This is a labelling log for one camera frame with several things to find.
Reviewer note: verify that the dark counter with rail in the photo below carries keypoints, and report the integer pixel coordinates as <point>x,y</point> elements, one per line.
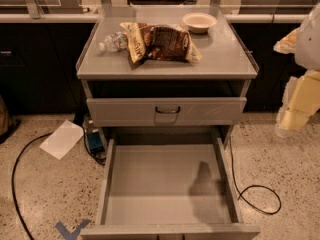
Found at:
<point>38,75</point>

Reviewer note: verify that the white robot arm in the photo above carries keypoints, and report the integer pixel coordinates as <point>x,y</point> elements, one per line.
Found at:
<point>304,42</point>

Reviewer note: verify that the grey top drawer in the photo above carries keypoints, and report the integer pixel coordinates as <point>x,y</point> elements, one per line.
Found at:
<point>120,112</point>

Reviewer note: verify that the white paper sheet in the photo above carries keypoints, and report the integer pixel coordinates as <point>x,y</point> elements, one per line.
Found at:
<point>61,141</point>

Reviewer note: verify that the white paper bowl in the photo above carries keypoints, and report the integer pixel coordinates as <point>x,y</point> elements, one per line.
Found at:
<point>199,23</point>

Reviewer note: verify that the brown chip bag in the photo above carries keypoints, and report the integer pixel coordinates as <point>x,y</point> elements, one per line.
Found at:
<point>159,42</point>

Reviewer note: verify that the blue power box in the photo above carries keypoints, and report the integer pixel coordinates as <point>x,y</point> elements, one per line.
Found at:
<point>94,142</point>

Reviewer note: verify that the yellow-beige gripper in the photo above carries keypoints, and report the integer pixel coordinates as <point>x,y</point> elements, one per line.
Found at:
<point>309,47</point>

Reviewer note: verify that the grey drawer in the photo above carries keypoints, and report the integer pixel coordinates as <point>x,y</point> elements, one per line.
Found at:
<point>120,112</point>
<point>168,192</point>

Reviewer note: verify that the clear plastic water bottle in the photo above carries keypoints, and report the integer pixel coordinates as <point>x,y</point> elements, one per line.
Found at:
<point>115,42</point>

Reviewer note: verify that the grey drawer cabinet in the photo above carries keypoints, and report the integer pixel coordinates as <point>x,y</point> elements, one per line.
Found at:
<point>225,70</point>

